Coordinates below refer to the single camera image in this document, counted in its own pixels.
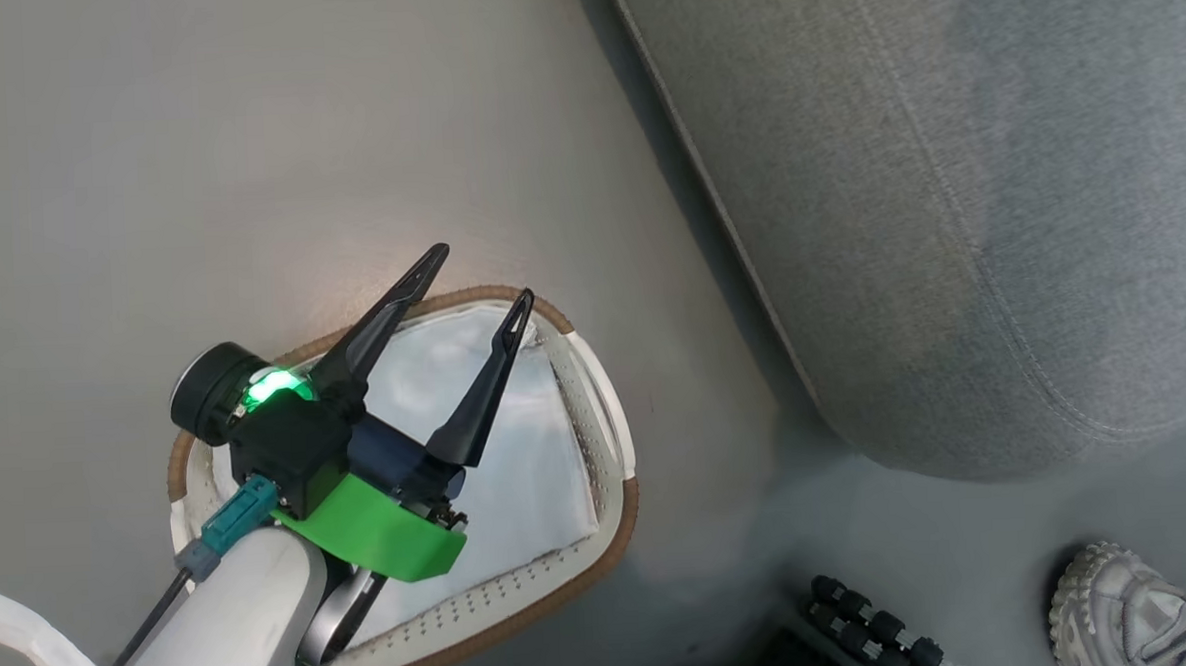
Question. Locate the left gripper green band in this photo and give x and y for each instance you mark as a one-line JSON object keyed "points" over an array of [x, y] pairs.
{"points": [[381, 527]]}

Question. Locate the light grey fabric sofa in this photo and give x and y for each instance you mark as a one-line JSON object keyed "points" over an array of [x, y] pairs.
{"points": [[947, 177]]}

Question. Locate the white fabric basket liner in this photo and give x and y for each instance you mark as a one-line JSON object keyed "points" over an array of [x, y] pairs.
{"points": [[528, 456]]}

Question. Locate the black round motor housing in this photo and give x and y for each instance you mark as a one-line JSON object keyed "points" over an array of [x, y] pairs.
{"points": [[205, 390]]}

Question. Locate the wicker rim laundry basket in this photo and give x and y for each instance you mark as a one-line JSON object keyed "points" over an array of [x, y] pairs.
{"points": [[602, 533]]}

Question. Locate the black roller wheel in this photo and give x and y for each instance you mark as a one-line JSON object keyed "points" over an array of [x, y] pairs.
{"points": [[886, 630]]}

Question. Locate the grey white sneaker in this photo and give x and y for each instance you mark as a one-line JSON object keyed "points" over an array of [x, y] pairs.
{"points": [[1126, 610]]}

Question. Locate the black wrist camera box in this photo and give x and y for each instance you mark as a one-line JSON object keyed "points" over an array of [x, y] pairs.
{"points": [[288, 451]]}

